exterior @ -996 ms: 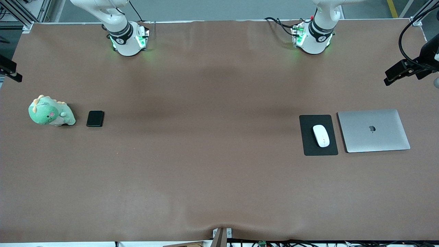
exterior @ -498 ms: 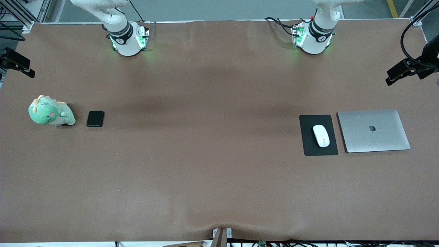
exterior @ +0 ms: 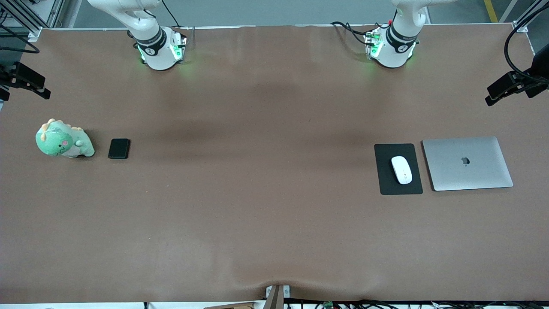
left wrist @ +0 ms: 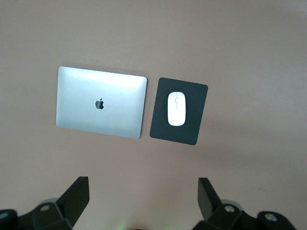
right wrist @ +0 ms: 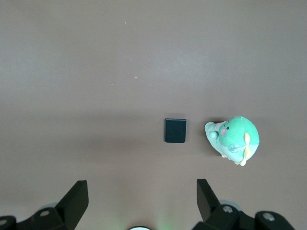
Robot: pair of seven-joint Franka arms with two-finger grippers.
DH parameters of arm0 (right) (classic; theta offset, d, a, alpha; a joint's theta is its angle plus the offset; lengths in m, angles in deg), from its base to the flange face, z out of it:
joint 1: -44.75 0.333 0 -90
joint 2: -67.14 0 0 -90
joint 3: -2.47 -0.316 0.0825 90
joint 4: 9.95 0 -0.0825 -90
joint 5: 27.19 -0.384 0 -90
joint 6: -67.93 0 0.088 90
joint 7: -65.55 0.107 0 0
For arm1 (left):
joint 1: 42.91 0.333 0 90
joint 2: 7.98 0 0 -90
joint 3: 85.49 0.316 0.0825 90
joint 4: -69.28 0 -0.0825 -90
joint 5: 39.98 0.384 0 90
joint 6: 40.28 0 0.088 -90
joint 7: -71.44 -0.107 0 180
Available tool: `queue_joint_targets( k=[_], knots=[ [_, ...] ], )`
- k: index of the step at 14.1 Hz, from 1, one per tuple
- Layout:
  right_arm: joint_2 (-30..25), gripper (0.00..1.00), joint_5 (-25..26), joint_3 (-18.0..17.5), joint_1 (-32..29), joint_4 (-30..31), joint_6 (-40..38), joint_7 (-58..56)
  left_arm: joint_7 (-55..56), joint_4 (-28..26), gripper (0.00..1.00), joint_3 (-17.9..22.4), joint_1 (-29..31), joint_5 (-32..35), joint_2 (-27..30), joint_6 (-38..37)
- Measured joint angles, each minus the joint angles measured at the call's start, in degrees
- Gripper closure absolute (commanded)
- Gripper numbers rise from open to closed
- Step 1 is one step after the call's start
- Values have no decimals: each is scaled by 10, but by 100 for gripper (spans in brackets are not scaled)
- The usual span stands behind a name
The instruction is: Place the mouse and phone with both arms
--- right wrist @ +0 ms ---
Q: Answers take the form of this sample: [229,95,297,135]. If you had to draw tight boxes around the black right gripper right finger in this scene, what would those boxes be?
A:
[193,178,240,230]

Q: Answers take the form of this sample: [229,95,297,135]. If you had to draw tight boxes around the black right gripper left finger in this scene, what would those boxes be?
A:
[16,180,89,230]

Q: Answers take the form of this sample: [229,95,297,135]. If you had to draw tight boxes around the brown table cover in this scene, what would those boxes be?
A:
[0,0,307,230]

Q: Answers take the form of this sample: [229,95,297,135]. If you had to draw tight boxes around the green dinosaur plush toy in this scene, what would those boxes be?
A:
[204,115,260,167]

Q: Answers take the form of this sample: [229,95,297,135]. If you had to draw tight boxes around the black phone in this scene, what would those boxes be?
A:
[164,118,187,144]

